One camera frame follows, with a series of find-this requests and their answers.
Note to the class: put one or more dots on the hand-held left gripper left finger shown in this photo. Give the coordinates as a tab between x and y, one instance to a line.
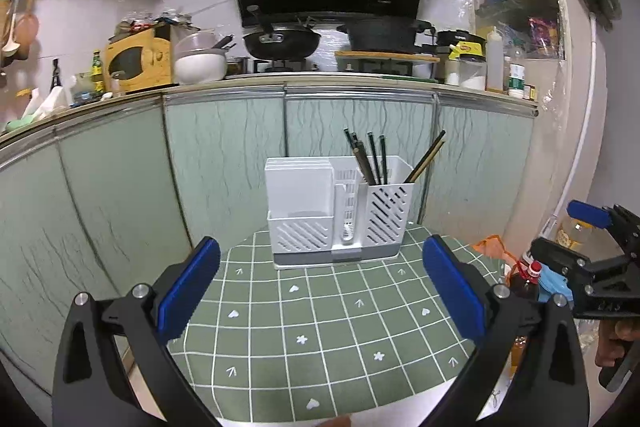
192	287

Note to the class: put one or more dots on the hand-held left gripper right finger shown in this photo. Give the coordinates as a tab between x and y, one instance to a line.
452	287

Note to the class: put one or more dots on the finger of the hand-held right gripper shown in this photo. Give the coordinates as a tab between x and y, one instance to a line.
590	212
555	254

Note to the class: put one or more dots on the white utensil holder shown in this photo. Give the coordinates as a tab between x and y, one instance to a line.
300	207

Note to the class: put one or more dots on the black chopstick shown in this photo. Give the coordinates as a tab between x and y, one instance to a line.
350	142
427	153
383	157
373	157

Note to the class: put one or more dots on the person's right hand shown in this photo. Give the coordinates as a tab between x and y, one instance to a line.
607	344

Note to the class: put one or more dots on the clear jar yellow lid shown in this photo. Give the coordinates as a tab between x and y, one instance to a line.
570	234

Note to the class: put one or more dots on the blue plastic container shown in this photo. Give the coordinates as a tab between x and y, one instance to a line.
552	285

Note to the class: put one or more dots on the soy sauce bottle red cap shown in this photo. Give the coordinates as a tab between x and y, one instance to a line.
525	287

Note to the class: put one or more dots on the orange plastic bag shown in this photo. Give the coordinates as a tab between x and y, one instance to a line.
492	252

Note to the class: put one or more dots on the green checkered tablecloth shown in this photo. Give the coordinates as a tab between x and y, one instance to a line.
325	322

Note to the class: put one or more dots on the green kitchen cabinet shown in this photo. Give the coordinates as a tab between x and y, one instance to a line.
225	147

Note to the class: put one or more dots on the white bottle green label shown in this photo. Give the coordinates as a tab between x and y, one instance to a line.
516	79

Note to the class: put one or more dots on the white squeeze bottle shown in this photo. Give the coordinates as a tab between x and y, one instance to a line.
495	62

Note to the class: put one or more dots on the glass jar with white powder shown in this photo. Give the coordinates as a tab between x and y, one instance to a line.
472	77

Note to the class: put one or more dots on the white pot with lid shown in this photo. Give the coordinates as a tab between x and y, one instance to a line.
200	67

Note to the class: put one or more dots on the yellow toaster oven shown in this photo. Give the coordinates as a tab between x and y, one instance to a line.
145	67

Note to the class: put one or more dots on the green beer bottle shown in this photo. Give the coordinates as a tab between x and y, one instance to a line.
97	74

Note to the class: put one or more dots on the gas stove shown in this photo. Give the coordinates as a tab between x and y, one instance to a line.
285	67

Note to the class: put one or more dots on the flat wooden board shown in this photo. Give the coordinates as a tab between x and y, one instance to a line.
385	55

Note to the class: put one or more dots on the dark sauce bottle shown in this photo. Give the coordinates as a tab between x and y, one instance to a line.
55	77

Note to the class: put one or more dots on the black frying pan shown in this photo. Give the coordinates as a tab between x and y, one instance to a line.
282	44

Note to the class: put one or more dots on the black cooking pot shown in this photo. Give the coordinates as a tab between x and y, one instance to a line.
382	37

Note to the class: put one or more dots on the metal ladle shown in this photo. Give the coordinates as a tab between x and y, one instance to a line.
10	46

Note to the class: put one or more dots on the white wall pipe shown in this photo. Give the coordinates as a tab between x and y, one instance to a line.
593	37

